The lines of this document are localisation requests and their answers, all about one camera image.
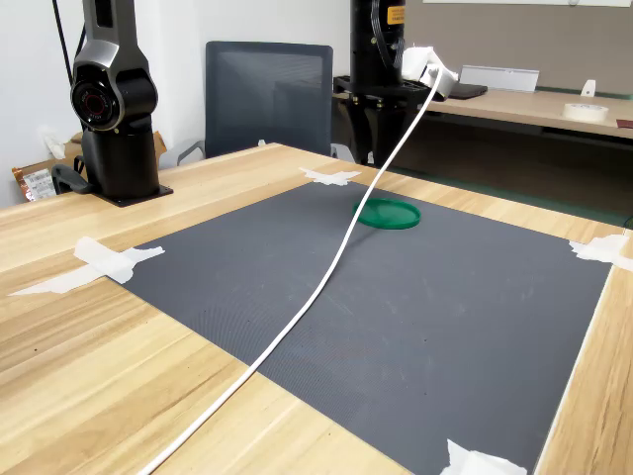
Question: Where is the round green lid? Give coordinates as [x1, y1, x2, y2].
[351, 197, 422, 232]

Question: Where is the white tape piece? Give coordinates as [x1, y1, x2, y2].
[568, 234, 633, 272]
[8, 236, 166, 298]
[299, 166, 363, 188]
[439, 437, 529, 475]

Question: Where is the black laptop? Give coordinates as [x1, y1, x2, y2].
[447, 82, 490, 100]

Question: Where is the dark blue office chair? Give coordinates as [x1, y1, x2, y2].
[170, 41, 357, 167]

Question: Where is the grey partition panel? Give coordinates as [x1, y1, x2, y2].
[405, 0, 633, 95]

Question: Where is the pale wooden background desk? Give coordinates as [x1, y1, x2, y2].
[330, 73, 633, 199]

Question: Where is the white tape roll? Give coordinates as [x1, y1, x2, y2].
[561, 102, 609, 123]

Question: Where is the dark grey mat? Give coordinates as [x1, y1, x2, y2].
[106, 180, 614, 475]

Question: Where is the white crumpled tissue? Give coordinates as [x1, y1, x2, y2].
[39, 126, 68, 160]

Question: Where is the brown packet white label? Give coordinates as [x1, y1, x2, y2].
[12, 165, 55, 204]

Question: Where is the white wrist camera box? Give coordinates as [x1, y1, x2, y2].
[401, 46, 460, 99]

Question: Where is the white camera cable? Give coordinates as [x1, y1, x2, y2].
[137, 66, 444, 475]

